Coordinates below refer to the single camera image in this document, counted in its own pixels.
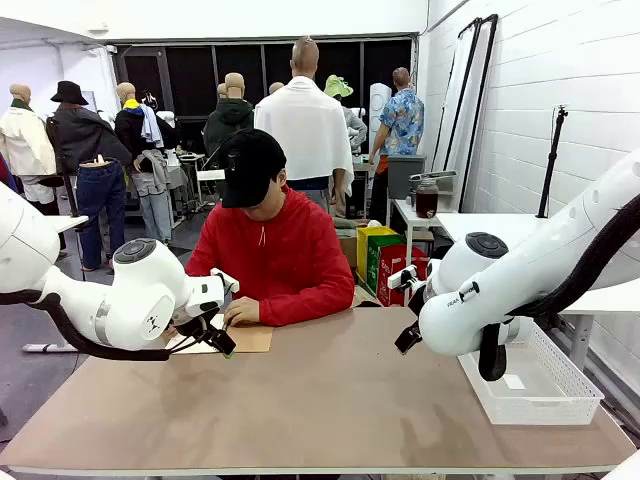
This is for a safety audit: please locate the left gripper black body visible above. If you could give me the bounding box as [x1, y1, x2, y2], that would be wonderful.
[175, 313, 225, 350]

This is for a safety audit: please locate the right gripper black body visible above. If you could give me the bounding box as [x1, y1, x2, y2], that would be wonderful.
[401, 319, 425, 347]

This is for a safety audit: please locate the spiral notebook brown cover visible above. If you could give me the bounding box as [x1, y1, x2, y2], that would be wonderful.
[164, 313, 275, 355]

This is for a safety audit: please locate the person's left hand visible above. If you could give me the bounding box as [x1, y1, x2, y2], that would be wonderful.
[222, 296, 262, 327]

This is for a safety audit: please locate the brown cardboard piece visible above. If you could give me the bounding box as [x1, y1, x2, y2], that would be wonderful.
[351, 286, 383, 309]

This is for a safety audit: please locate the red bag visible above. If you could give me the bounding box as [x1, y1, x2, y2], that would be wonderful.
[376, 244, 431, 308]

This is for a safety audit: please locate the green box white print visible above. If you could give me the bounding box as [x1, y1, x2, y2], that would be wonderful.
[366, 234, 408, 301]

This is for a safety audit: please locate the brown cardboard box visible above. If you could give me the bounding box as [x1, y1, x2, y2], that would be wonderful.
[339, 235, 359, 269]

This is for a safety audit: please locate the yellow-green box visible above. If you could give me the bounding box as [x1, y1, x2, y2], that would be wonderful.
[355, 225, 399, 291]

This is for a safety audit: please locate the person in red hoodie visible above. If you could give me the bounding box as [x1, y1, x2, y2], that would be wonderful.
[184, 164, 355, 327]

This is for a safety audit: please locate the small white side table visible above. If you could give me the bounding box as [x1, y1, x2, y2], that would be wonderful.
[390, 198, 442, 307]

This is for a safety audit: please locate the glass jar with dark liquid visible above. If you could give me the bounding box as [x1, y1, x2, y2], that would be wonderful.
[415, 178, 440, 220]

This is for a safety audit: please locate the white perforated plastic basket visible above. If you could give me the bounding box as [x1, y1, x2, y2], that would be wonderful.
[457, 317, 605, 426]

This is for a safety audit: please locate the grey bin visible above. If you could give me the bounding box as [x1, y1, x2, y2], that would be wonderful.
[386, 154, 428, 201]

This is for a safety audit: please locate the grey metal tool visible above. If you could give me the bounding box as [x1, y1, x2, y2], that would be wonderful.
[409, 170, 458, 183]

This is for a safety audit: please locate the white table leg base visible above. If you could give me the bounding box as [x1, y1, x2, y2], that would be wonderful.
[21, 341, 80, 354]

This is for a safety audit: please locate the black baseball cap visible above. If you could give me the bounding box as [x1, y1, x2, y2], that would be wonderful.
[218, 128, 288, 209]

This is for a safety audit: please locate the white desk top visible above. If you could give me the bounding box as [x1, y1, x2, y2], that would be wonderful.
[46, 214, 91, 234]

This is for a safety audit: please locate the mannequin in dark green hoodie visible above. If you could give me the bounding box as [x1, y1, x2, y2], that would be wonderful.
[202, 72, 256, 169]

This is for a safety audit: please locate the mannequin black jacket yellow collar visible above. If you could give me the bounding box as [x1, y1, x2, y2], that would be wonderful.
[114, 82, 177, 245]

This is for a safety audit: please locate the mannequin with black hat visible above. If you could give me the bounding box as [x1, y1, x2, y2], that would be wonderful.
[46, 80, 133, 272]

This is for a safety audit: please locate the white tower fan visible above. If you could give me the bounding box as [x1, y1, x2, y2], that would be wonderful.
[368, 82, 393, 136]

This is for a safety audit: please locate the black-framed white panel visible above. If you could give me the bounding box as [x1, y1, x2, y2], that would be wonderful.
[431, 17, 483, 174]
[457, 13, 500, 214]

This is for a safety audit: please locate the mannequin with green hat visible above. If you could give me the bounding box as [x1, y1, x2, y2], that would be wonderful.
[323, 74, 369, 154]

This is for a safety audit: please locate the dark glazed garage door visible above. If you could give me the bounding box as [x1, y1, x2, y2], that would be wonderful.
[110, 33, 419, 151]

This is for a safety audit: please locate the mannequin in cream jacket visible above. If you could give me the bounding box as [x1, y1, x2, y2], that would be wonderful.
[0, 83, 58, 204]

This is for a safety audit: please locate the right arm white wrist camera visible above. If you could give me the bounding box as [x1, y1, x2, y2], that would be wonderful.
[387, 264, 419, 294]

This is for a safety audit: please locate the arm white wrist camera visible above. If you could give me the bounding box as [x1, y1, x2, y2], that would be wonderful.
[387, 264, 419, 294]
[209, 268, 241, 296]

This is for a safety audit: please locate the left arm white wrist camera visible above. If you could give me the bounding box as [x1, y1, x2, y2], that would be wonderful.
[209, 268, 241, 296]

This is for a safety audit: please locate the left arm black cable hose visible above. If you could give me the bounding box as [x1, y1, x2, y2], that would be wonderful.
[0, 288, 172, 363]

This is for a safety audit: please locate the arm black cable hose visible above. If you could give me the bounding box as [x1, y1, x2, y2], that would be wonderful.
[0, 288, 172, 363]
[477, 194, 640, 383]

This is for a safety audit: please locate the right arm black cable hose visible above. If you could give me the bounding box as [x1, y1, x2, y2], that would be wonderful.
[477, 194, 640, 383]

